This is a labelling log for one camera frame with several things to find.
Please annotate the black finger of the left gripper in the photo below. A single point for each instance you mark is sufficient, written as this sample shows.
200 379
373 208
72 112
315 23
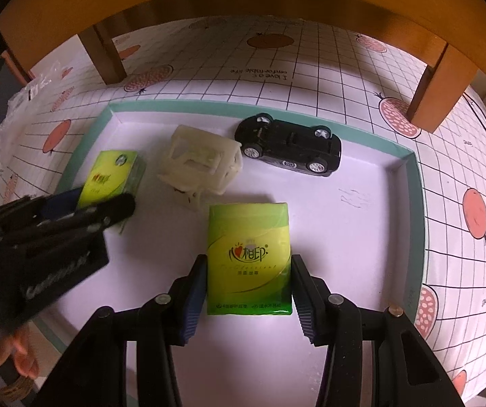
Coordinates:
60 204
96 217

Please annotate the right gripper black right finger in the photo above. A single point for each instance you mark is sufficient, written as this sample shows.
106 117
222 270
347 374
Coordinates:
405 371

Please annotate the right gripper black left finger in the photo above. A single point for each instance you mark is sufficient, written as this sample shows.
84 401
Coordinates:
92 370

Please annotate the green tissue pack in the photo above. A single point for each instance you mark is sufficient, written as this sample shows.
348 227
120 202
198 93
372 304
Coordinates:
249 259
114 173

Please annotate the cream plastic clip holder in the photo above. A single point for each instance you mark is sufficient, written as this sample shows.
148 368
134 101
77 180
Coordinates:
198 162

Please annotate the black toy car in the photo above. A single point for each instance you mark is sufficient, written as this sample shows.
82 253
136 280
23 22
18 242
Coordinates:
314 150

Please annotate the person's left hand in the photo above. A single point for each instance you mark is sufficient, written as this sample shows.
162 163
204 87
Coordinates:
18 347

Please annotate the clear plastic bag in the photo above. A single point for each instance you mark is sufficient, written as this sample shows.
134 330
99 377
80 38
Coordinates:
20 111

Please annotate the teal rimmed white tray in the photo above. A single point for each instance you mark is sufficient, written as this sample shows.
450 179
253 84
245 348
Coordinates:
360 229

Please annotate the white grid pomegranate mat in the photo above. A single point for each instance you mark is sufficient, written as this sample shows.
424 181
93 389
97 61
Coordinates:
308 68

